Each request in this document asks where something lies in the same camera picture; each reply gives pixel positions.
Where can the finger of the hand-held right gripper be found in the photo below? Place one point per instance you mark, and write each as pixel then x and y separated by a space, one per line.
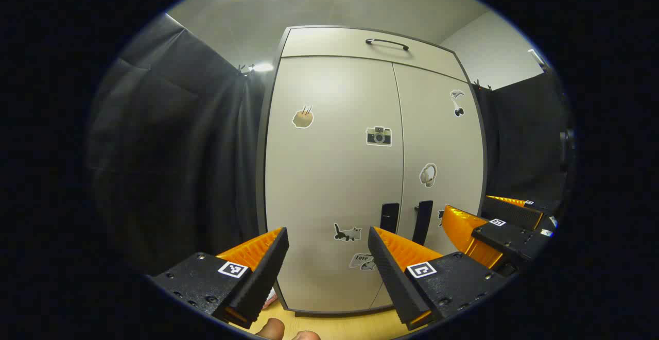
pixel 515 239
pixel 509 214

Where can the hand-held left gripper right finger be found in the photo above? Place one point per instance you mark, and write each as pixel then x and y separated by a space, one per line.
pixel 391 283

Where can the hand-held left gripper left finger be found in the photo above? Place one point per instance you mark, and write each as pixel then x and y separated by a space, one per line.
pixel 265 278

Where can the white double-door shoe cabinet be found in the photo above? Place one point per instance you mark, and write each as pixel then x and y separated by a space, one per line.
pixel 260 185

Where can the cabinet door with headphone sticker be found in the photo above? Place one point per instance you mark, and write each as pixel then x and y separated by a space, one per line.
pixel 443 139

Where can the cabinet door with noodle sticker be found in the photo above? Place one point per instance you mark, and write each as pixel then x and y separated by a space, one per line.
pixel 329 185

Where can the white wall fixture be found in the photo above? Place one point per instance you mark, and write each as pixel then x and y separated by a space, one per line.
pixel 538 59

